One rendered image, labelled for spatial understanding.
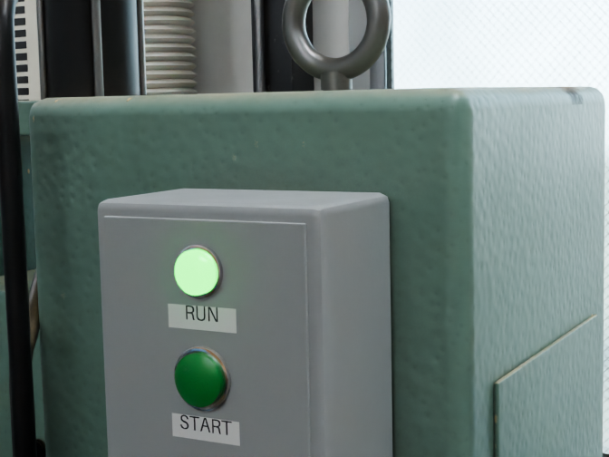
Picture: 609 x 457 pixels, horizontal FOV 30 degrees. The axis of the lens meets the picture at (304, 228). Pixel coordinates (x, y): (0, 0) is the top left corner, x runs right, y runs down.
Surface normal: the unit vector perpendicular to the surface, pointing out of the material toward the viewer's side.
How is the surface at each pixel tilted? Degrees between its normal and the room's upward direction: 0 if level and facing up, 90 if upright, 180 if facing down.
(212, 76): 90
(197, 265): 87
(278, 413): 90
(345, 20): 90
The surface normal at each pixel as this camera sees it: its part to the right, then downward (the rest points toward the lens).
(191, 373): -0.49, 0.06
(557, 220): 0.88, 0.04
